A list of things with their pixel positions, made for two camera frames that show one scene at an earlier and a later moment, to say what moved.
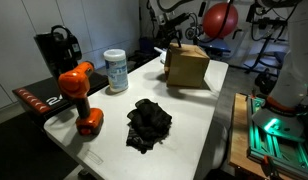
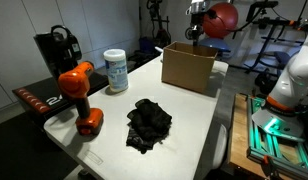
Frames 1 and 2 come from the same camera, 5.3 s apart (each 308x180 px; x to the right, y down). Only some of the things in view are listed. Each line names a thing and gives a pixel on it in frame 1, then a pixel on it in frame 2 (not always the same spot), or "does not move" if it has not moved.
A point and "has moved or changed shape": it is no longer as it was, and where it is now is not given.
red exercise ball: [213, 19] does not move
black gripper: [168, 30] -> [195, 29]
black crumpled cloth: [148, 125] does not move
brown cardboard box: [185, 66] has moved or changed shape
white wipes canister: [117, 69] does not move
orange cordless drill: [75, 83] does not move
